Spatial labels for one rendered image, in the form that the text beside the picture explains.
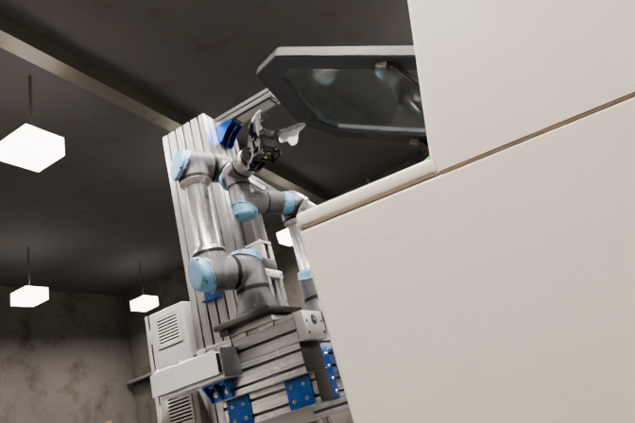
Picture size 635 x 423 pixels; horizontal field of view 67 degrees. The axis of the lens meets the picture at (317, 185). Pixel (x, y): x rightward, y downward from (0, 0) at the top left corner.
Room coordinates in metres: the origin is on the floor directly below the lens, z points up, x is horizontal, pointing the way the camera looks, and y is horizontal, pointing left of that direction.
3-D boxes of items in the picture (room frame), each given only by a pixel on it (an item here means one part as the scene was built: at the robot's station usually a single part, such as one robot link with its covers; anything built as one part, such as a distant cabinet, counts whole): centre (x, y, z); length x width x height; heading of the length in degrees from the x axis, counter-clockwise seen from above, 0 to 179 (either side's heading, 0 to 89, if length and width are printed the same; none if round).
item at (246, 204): (1.37, 0.23, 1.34); 0.11 x 0.08 x 0.11; 133
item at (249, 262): (1.64, 0.33, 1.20); 0.13 x 0.12 x 0.14; 133
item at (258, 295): (1.64, 0.32, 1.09); 0.15 x 0.15 x 0.10
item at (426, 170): (1.00, -0.14, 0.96); 0.70 x 0.22 x 0.03; 166
